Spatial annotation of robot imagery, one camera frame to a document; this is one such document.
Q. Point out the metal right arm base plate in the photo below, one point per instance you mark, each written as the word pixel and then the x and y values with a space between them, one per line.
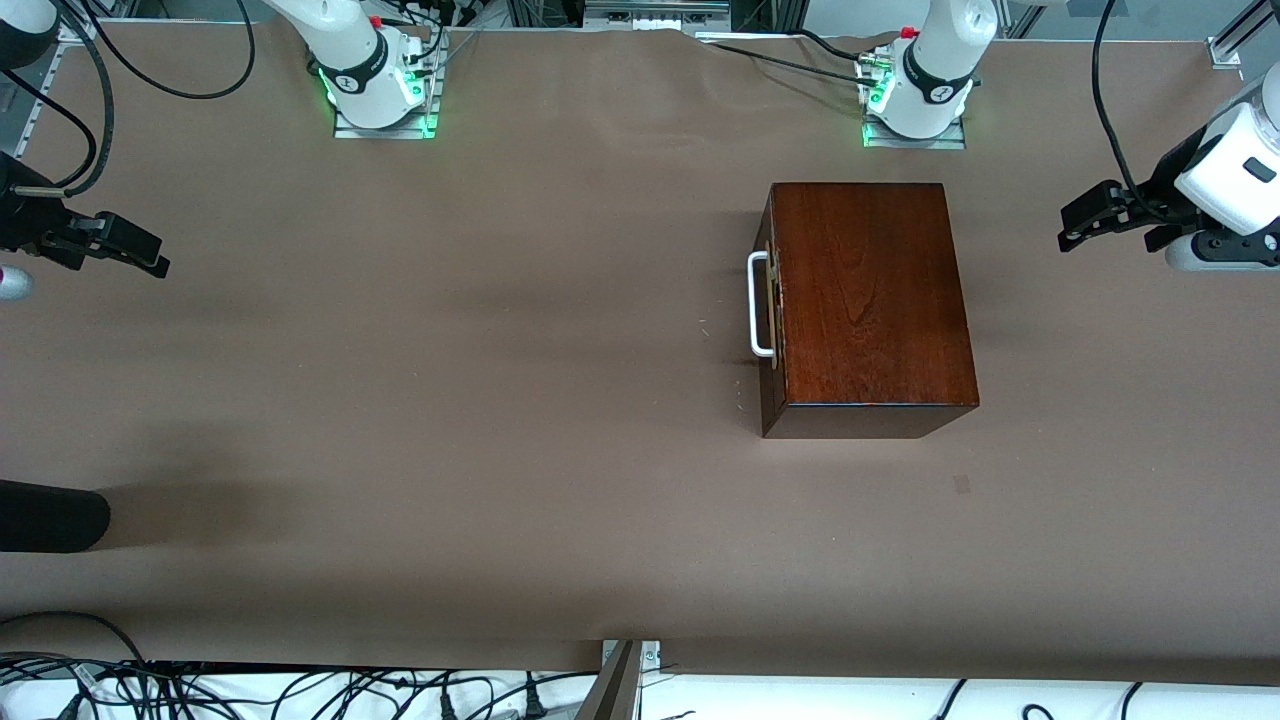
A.
pixel 385 132

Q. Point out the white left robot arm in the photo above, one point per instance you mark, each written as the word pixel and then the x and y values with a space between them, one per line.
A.
pixel 940 70

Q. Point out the black ribbed cylinder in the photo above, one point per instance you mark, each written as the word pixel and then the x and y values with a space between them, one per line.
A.
pixel 50 515

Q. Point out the small metal bracket plate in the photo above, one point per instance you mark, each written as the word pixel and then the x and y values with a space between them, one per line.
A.
pixel 650 652

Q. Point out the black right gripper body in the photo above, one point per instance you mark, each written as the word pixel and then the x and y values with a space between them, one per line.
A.
pixel 22 222

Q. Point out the perforated metal rail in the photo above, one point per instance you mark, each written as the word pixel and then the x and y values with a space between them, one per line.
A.
pixel 30 110

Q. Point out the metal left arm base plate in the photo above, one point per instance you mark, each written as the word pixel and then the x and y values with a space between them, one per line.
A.
pixel 915 143

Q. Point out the dark metal strut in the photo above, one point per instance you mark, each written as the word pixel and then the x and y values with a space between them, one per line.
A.
pixel 612 690

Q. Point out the brown paper table cover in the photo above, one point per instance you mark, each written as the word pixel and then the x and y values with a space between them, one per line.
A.
pixel 500 550

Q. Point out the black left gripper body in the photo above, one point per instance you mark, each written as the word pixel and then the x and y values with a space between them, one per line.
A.
pixel 1160 194

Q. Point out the aluminium corner bracket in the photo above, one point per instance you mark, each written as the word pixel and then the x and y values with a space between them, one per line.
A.
pixel 1225 52

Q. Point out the dark brown wooden cabinet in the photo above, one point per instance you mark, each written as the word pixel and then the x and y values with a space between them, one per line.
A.
pixel 880 300

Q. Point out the aluminium profile bar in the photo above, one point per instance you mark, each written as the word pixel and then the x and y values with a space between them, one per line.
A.
pixel 1255 20

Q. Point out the black power plug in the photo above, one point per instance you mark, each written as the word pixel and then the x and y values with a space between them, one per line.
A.
pixel 447 707
pixel 536 705

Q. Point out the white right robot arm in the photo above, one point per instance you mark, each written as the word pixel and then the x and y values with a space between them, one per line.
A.
pixel 350 60

